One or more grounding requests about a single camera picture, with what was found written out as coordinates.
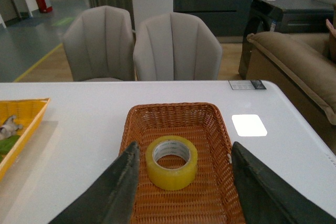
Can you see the yellow wicker basket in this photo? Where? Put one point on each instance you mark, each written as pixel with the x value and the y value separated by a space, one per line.
pixel 29 113

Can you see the right grey upholstered chair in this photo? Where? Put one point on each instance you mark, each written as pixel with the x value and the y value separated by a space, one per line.
pixel 176 47

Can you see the black washing machine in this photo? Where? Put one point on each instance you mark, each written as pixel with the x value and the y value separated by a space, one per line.
pixel 283 16

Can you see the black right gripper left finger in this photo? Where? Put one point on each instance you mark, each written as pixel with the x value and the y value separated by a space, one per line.
pixel 110 198

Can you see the grey upholstered chair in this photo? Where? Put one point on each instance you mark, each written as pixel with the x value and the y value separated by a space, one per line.
pixel 99 45
pixel 176 47

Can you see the brown sofa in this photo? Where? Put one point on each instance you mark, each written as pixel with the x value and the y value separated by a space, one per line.
pixel 301 66

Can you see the yellow packing tape roll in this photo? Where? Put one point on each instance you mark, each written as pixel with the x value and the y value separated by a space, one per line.
pixel 171 178

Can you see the left grey upholstered chair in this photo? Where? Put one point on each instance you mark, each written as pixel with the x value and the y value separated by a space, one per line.
pixel 99 45

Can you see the grey white toy animal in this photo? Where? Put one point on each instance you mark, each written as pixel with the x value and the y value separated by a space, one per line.
pixel 9 127

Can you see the label sticker on table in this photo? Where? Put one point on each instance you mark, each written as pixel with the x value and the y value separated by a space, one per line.
pixel 247 85

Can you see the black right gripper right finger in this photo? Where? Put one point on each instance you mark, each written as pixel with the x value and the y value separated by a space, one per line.
pixel 266 198

